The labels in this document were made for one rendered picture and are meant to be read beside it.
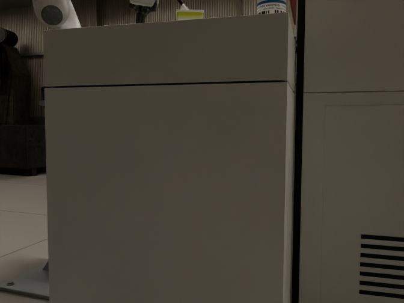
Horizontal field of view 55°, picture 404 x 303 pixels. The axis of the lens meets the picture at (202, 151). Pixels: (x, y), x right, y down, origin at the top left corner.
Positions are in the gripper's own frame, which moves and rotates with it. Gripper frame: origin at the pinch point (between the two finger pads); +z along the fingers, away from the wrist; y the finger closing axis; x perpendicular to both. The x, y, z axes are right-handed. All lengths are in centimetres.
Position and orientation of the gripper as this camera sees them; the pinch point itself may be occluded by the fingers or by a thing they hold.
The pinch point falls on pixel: (140, 20)
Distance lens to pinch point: 155.8
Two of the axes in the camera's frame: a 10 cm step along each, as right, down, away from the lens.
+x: -2.7, 0.6, -9.6
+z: -2.1, 9.7, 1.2
